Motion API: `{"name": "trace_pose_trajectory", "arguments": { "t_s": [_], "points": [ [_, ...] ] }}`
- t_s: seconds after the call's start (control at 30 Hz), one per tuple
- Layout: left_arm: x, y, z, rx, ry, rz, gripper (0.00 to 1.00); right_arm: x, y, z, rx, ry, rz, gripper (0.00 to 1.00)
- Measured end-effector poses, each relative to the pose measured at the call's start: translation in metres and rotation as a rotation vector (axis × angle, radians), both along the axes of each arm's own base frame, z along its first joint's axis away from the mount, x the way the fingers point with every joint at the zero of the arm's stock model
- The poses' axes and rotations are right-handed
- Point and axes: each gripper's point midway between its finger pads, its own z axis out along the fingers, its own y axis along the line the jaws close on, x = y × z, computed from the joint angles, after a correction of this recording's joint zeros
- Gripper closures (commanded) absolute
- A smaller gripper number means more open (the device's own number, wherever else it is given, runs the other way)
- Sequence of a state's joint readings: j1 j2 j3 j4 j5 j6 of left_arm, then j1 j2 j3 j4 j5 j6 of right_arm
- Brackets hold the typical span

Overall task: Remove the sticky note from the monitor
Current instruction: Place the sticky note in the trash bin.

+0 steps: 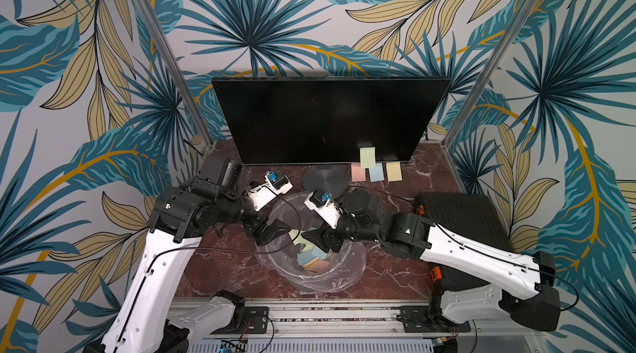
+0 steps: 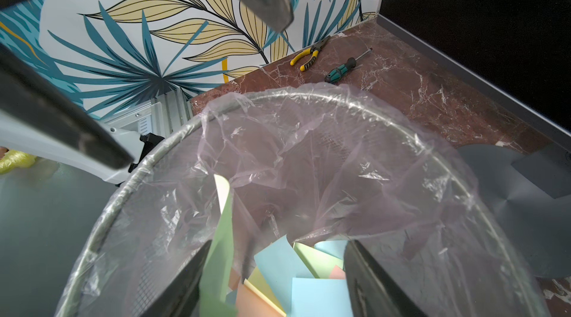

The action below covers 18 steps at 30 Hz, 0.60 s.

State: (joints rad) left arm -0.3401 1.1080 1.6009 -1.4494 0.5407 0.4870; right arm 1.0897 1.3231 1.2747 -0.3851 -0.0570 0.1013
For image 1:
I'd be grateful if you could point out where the blue sticky note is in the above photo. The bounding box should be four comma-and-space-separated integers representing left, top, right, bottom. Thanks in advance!
368, 163, 385, 182

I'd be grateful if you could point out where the green sticky note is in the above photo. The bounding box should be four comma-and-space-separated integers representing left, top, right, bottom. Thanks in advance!
359, 147, 376, 169

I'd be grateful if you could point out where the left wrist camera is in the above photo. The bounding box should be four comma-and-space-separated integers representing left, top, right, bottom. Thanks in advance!
247, 170, 293, 212

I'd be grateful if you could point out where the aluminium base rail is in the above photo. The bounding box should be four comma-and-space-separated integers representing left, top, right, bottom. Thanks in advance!
190, 298, 548, 352

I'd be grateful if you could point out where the pink sticky note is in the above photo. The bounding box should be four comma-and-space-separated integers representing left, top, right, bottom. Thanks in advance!
350, 163, 366, 182

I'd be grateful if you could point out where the right aluminium frame post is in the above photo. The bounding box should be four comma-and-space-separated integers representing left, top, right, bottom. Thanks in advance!
442, 0, 541, 152

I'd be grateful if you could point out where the black computer monitor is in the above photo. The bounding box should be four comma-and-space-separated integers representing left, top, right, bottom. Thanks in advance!
212, 77, 450, 165

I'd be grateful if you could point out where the yellow sticky note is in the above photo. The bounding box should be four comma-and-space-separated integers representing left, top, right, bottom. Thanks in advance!
385, 162, 402, 182

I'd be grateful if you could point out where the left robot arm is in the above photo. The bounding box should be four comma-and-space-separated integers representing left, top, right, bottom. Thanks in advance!
84, 154, 292, 352

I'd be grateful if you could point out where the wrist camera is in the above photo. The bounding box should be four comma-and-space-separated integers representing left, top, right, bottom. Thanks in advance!
304, 188, 342, 230
247, 170, 293, 212

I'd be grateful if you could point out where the discarded sticky notes pile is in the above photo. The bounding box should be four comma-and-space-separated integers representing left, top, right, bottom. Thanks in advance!
289, 230, 331, 273

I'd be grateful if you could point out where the clear plastic trash bin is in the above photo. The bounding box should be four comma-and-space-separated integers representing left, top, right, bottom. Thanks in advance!
257, 193, 366, 293

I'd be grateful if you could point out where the round grey monitor stand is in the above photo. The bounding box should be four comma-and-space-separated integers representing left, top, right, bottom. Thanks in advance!
302, 165, 349, 198

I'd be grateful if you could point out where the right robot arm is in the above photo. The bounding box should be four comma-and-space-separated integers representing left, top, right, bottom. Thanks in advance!
302, 189, 563, 331

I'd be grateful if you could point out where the left aluminium frame post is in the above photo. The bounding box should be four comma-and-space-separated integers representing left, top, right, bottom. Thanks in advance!
132, 0, 214, 149

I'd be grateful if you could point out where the aluminium frame post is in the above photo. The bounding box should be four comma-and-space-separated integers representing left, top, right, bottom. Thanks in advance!
442, 0, 541, 152
132, 0, 214, 149

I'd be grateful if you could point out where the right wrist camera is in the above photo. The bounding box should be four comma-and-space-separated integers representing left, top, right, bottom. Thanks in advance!
304, 188, 342, 230

